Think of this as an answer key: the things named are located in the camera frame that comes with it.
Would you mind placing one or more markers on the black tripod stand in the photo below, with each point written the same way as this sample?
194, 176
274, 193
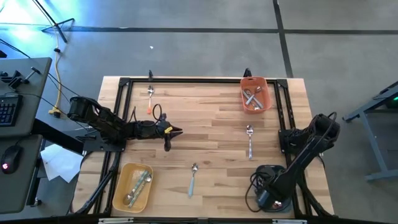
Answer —
49, 20

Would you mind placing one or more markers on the white paper sheet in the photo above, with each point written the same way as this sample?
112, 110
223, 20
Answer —
59, 163

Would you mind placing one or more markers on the black device with green light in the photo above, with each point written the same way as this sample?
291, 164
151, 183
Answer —
392, 102

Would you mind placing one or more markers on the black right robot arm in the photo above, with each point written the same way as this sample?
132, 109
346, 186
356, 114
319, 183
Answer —
298, 165

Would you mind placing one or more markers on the black computer mouse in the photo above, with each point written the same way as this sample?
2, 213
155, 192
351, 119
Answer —
12, 157

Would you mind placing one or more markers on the silver metal bracket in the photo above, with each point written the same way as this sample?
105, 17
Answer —
289, 221
115, 220

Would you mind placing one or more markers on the grey office desk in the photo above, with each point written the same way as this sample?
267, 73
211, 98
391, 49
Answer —
34, 93
21, 186

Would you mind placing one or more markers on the black desk clamp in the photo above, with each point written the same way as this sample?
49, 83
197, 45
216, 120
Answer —
14, 80

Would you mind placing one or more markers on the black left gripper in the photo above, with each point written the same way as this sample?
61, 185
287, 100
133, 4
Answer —
155, 130

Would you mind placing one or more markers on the black diagonal support beam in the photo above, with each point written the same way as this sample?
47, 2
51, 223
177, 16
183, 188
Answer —
56, 133

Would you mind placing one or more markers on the yellow plastic bin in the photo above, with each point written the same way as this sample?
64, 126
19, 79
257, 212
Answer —
124, 183

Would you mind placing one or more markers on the black aluminium table frame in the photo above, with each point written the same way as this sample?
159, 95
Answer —
186, 80

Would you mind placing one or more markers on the blue-grey desk frame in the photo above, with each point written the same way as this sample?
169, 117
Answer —
374, 146

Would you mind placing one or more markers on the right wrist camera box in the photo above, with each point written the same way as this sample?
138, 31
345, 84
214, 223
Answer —
263, 198

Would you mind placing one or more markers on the yellow tape tag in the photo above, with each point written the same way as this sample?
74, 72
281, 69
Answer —
168, 129

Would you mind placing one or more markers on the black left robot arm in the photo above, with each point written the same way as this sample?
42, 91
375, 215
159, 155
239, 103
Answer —
109, 123

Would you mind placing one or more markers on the orange plastic bin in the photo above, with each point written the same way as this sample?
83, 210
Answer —
265, 87

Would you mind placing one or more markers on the black computer keyboard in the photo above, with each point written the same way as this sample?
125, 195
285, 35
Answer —
7, 110

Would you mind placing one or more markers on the black frame clamp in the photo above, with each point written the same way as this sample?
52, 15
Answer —
247, 73
150, 74

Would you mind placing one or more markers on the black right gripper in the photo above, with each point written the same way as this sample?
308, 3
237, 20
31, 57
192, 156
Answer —
281, 199

